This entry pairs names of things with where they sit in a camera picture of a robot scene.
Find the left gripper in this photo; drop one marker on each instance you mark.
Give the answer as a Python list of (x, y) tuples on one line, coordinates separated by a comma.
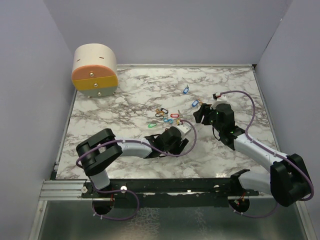
[(181, 143)]

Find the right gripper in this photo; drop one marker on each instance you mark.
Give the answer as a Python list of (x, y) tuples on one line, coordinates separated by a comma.
[(205, 111)]

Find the blue key tag with key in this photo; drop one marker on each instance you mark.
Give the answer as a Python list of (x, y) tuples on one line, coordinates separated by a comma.
[(195, 103)]

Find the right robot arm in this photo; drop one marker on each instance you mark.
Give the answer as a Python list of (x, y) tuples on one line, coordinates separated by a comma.
[(288, 180)]

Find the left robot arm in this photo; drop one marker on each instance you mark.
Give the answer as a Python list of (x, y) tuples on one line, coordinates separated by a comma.
[(102, 149)]

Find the yellow key tag with key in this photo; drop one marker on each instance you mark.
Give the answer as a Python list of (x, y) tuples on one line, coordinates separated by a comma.
[(178, 122)]

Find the light blue carabiner middle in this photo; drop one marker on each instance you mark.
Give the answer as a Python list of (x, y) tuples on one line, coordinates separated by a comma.
[(168, 120)]

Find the red key tag with key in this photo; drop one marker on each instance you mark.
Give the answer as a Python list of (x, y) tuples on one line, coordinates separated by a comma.
[(176, 115)]

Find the green key tag with key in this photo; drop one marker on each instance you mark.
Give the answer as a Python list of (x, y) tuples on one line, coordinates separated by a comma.
[(151, 125)]

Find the far blue key tag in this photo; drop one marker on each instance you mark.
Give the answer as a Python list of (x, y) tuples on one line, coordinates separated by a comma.
[(186, 90)]

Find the black key tag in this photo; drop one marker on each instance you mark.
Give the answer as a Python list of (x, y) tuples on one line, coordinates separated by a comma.
[(164, 110)]

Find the orange carabiner near black tag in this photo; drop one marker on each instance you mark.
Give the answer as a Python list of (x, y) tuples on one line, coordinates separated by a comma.
[(158, 111)]

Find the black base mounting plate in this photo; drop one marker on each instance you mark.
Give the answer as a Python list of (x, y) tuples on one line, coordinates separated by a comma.
[(130, 199)]

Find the round three-drawer storage box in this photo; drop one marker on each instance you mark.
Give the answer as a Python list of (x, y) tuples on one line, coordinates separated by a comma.
[(94, 71)]

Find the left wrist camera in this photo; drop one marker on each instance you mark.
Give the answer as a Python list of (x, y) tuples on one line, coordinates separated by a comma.
[(184, 130)]

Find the aluminium rail frame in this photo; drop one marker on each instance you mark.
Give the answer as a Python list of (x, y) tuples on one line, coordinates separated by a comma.
[(62, 190)]

